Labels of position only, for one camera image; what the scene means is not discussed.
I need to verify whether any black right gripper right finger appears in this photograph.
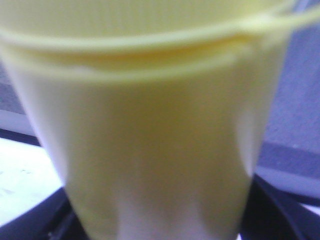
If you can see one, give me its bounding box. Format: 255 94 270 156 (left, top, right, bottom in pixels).
239 174 320 240

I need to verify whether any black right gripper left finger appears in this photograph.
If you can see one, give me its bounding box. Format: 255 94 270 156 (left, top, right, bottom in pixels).
0 188 88 240

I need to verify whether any yellow squeeze bottle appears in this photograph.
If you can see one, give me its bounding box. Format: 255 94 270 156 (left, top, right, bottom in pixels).
0 0 320 240

